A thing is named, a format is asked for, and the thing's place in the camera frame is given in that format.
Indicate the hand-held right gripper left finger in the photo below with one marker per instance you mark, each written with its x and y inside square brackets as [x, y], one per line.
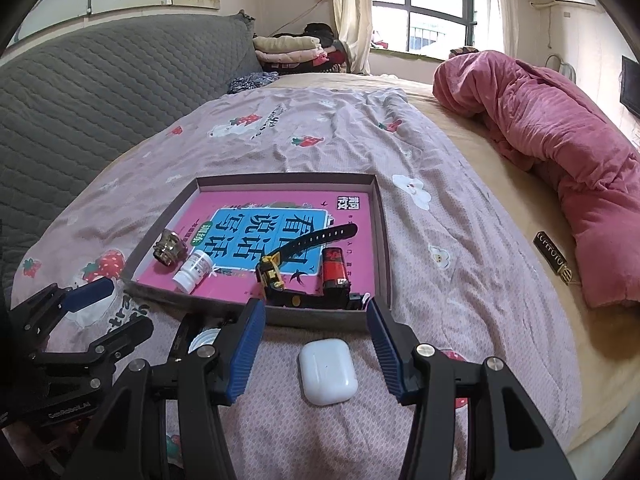
[245, 345]

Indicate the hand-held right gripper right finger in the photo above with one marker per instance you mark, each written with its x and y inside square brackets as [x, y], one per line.
[385, 350]

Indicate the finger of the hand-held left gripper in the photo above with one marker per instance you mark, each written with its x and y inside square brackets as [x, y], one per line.
[125, 332]
[90, 293]

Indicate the white earbud case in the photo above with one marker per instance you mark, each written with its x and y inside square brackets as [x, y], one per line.
[327, 372]

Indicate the grey cardboard box tray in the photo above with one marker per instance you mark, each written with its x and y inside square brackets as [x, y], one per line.
[310, 317]

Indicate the black yellow toy watch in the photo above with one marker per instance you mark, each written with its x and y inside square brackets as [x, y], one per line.
[272, 275]

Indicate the white pill bottle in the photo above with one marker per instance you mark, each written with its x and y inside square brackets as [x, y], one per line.
[192, 272]

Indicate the gold bottle cap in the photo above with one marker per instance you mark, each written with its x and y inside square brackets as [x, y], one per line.
[170, 247]

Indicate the red black lighter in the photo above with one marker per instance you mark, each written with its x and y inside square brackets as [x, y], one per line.
[335, 270]

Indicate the small black object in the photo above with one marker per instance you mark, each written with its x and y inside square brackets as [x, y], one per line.
[357, 301]

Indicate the pink book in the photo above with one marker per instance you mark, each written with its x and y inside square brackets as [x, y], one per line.
[345, 225]

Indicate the beige bed sheet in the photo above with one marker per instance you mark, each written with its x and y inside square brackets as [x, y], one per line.
[500, 200]

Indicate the black gold tag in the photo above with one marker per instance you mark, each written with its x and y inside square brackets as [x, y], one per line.
[550, 255]

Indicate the grey quilted headboard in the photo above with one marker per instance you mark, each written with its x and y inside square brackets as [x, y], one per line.
[100, 100]

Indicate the pink strawberry printed bedsheet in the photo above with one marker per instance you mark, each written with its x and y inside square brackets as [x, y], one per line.
[325, 125]

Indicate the dark floral cloth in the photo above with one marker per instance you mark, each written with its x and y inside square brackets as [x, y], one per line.
[252, 82]

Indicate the pink quilt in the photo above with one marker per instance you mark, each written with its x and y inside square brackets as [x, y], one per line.
[550, 125]

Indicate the folded pink cloth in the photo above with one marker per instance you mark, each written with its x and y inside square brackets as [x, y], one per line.
[290, 57]

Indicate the dark red garment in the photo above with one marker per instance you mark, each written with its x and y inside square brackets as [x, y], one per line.
[337, 57]

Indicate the folded cream blanket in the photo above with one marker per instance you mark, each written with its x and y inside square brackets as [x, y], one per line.
[285, 44]

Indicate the floral bag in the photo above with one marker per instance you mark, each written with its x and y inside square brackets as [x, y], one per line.
[462, 51]

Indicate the black garment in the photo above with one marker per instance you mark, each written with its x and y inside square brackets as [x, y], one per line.
[312, 30]

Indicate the white fan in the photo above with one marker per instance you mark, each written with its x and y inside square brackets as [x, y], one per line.
[562, 67]

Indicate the cream curtain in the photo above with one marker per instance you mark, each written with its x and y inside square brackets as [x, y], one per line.
[502, 5]
[350, 10]

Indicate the window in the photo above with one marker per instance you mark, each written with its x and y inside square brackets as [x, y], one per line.
[435, 5]

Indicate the black wall television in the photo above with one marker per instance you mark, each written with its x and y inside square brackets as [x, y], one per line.
[631, 85]

